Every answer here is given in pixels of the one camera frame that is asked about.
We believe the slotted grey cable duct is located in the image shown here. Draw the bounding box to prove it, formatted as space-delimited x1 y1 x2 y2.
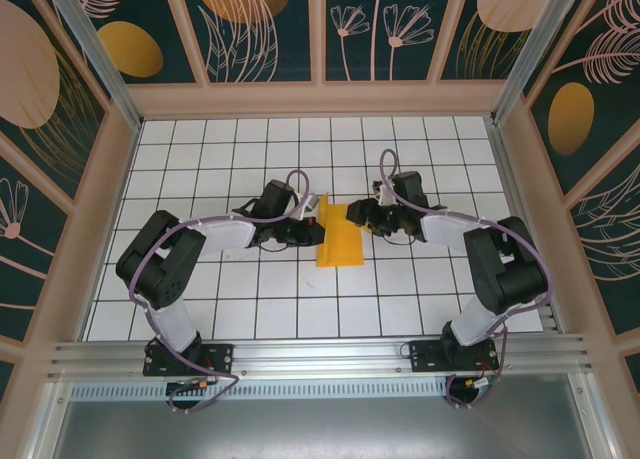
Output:
69 381 451 401

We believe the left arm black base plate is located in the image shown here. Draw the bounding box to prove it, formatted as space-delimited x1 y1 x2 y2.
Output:
143 342 235 378

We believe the aluminium frame profile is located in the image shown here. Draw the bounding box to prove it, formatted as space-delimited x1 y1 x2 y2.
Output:
27 381 71 459
569 373 614 459

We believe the small circuit board with connector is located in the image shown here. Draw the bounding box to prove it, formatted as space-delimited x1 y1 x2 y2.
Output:
447 376 501 395
166 377 210 395

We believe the aluminium corner post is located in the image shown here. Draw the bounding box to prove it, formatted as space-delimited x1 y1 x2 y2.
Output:
39 0 144 130
492 0 601 125

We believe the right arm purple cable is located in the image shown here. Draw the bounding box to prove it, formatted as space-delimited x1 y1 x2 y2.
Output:
379 148 554 410

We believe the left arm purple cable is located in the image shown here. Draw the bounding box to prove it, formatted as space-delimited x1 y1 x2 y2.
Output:
128 168 321 415

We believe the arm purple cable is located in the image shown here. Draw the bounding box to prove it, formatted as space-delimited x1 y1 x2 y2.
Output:
379 148 554 410
128 168 321 415

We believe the aluminium side rail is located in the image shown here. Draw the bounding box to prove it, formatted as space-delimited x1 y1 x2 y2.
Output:
487 118 566 335

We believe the yellow paper sheet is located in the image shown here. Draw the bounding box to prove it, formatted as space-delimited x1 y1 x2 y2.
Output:
315 192 366 269

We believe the long aluminium mounting rail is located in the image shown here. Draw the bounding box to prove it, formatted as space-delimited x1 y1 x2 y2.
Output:
47 333 594 380

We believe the grey metal sheet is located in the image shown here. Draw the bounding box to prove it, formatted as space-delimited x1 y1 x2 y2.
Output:
49 398 596 459

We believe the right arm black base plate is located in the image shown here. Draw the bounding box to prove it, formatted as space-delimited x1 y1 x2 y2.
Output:
408 339 500 375

